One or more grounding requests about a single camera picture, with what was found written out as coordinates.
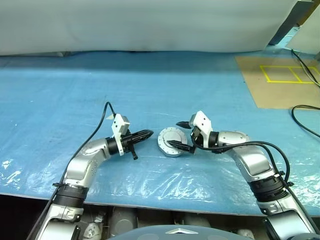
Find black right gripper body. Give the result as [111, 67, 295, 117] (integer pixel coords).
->
[190, 126, 203, 154]

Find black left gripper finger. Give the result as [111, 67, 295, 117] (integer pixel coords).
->
[130, 134, 151, 144]
[129, 129, 154, 139]

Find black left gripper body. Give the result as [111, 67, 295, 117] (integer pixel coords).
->
[120, 134, 139, 161]

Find silver round motor lid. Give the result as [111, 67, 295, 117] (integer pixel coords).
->
[157, 126, 187, 151]

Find blue plastic table mat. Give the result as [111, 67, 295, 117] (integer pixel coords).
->
[0, 49, 320, 217]

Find grey rounded cylinder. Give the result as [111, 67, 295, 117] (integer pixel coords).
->
[183, 213, 212, 229]
[109, 207, 139, 236]

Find brown cardboard sheet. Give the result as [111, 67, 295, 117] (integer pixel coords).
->
[234, 55, 320, 110]

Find grey robot torso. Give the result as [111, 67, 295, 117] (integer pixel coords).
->
[104, 224, 238, 240]

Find yellow tape rectangle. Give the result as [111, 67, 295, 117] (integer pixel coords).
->
[259, 65, 320, 84]

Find white backdrop sheet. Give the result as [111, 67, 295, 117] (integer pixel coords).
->
[0, 0, 299, 57]

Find white side panel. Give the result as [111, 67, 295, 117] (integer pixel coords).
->
[286, 4, 320, 55]

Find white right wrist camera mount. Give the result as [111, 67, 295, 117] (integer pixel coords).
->
[189, 110, 214, 149]

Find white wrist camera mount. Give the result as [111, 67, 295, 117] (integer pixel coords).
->
[111, 113, 131, 157]
[189, 110, 214, 149]

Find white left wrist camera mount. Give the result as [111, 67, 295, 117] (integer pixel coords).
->
[111, 113, 131, 157]

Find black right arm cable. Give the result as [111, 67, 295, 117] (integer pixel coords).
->
[196, 140, 320, 233]

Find black looped cable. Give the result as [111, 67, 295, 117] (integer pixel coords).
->
[291, 104, 320, 139]

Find black straight cable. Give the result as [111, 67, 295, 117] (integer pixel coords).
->
[290, 48, 320, 88]

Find white thin cable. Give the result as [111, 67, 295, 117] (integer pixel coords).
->
[299, 61, 320, 84]

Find dark grey post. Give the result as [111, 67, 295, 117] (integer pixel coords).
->
[268, 0, 320, 46]

